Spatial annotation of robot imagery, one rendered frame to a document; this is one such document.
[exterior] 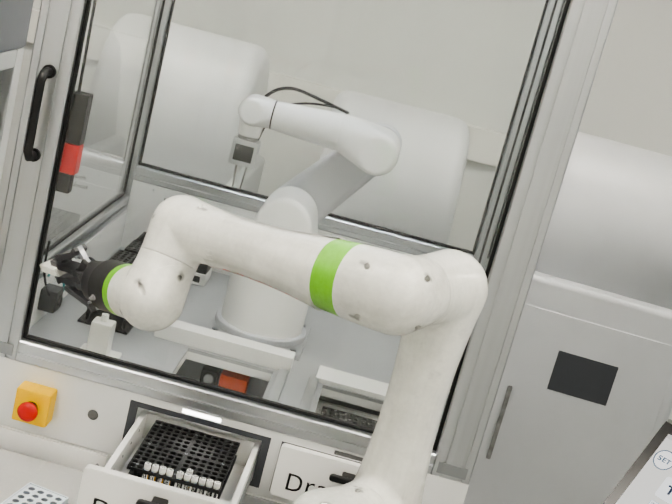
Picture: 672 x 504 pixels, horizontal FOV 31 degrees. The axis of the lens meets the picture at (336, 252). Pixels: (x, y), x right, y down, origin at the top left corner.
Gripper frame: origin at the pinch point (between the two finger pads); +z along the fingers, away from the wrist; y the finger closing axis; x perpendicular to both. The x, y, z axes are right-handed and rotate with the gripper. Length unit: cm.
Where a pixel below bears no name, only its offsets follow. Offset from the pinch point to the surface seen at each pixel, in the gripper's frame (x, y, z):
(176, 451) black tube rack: -6.3, -38.5, -15.8
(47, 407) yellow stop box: 6.6, -28.8, 7.9
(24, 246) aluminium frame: -0.3, 2.4, 12.2
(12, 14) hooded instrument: -46, 38, 87
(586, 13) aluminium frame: -82, 27, -66
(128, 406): -6.6, -33.1, 0.2
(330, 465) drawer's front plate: -31, -50, -30
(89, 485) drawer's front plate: 15.2, -32.0, -22.8
